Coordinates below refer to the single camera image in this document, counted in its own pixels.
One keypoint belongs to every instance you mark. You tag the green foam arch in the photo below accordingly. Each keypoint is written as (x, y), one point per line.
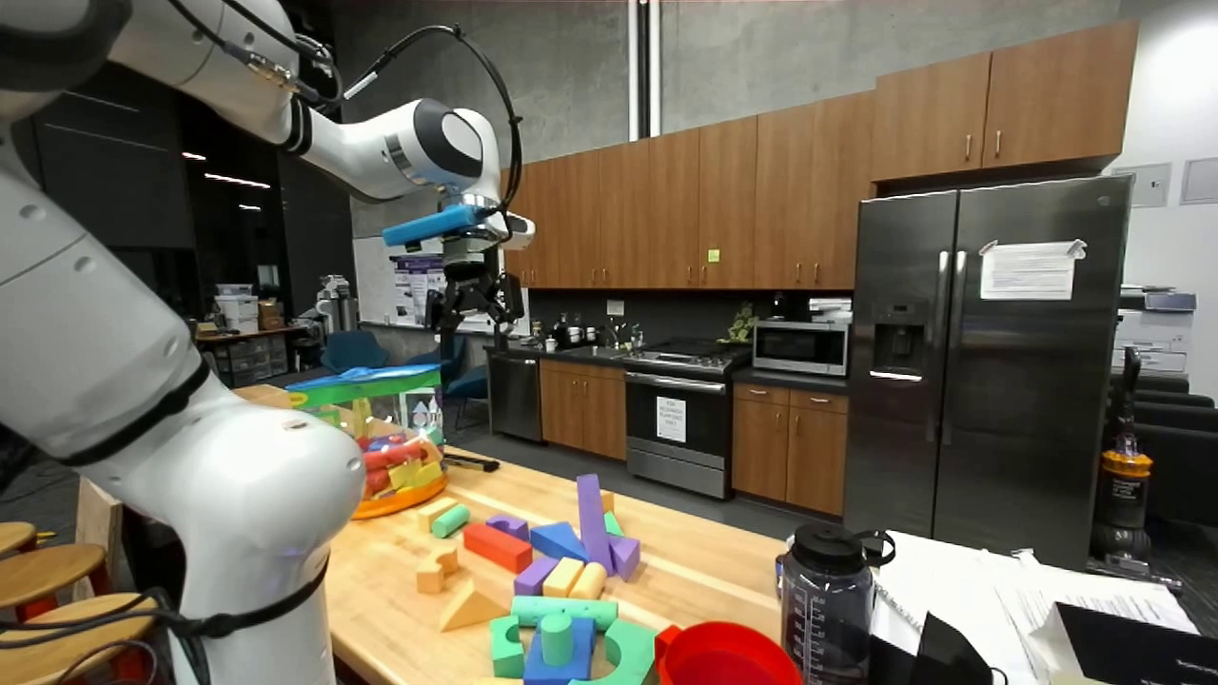
(504, 649)
(633, 652)

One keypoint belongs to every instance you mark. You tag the wooden cabinet over refrigerator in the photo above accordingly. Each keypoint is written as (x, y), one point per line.
(999, 105)

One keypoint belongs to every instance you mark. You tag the stainless steel refrigerator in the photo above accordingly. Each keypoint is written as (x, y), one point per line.
(990, 381)

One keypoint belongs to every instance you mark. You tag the printer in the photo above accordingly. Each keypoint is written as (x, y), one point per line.
(1153, 333)

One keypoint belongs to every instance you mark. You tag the black sofa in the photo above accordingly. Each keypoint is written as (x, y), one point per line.
(1175, 447)

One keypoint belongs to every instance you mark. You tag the small green foam block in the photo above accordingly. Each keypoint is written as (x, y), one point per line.
(614, 525)

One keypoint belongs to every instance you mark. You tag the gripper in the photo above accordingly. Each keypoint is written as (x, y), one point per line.
(465, 261)

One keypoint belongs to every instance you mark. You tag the clear tub with green lid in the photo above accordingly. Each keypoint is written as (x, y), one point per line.
(400, 447)

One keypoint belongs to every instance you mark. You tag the tan foam triangle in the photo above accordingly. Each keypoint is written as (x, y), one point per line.
(471, 609)

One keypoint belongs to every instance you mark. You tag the row of wooden wall cabinets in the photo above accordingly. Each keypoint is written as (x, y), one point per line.
(685, 205)

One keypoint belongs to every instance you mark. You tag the black box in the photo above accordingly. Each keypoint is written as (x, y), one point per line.
(1132, 647)

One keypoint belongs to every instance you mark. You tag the row of wooden stools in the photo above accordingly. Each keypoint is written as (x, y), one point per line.
(57, 590)

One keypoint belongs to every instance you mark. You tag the small purple foam block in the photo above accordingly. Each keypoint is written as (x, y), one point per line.
(509, 526)

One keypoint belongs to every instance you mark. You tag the dark clear water bottle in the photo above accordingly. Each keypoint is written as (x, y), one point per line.
(826, 609)

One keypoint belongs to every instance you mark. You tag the blue foam block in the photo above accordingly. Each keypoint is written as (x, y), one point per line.
(580, 661)

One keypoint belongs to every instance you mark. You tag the yellow foam cylinder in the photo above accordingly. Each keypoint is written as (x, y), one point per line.
(588, 582)

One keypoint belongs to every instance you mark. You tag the yellow foam block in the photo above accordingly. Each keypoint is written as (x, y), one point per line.
(562, 577)

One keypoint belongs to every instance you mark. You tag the stainless steel stove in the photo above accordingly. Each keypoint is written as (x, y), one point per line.
(677, 419)

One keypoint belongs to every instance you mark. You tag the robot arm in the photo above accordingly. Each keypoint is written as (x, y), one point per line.
(114, 381)

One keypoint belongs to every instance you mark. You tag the microwave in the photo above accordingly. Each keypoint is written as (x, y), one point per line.
(799, 347)

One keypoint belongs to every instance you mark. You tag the blue chair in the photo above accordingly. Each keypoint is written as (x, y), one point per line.
(352, 352)

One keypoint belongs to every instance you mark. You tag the wooden base cabinet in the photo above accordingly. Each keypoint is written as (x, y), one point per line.
(788, 447)
(582, 409)

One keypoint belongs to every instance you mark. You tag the long green foam bar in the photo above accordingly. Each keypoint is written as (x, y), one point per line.
(566, 611)

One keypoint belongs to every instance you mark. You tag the blue foam wedge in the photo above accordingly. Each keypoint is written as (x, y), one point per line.
(557, 544)

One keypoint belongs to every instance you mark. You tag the heap of white papers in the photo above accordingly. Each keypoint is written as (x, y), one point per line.
(961, 580)

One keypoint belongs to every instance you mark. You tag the small orange foam block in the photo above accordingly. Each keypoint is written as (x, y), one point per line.
(607, 501)

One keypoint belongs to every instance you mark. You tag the dishwasher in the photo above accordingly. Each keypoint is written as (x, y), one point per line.
(515, 395)

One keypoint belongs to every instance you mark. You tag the desk with storage bins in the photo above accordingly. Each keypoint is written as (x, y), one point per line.
(247, 347)

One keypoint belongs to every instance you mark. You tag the whiteboard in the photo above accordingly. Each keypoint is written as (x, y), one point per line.
(376, 281)

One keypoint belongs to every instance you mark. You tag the black folded pouch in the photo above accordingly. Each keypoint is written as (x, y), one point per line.
(942, 656)

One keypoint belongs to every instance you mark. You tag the notched tan foam block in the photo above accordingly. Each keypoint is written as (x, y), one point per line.
(433, 573)

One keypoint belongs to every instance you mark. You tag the green foam cylinder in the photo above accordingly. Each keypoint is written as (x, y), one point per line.
(451, 521)
(557, 639)

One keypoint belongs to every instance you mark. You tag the white paper notice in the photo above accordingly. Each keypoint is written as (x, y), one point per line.
(1030, 271)

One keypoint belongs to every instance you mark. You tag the tall purple foam block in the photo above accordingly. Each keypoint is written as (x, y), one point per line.
(595, 523)

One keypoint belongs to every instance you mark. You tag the black marker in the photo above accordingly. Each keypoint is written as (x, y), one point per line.
(471, 462)

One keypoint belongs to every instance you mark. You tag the red plastic bowl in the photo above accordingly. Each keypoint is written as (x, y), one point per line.
(723, 661)

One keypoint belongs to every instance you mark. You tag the upright vacuum cleaner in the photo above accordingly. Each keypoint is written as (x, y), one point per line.
(1125, 476)

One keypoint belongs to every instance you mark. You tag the red foam block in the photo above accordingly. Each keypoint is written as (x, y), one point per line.
(497, 548)

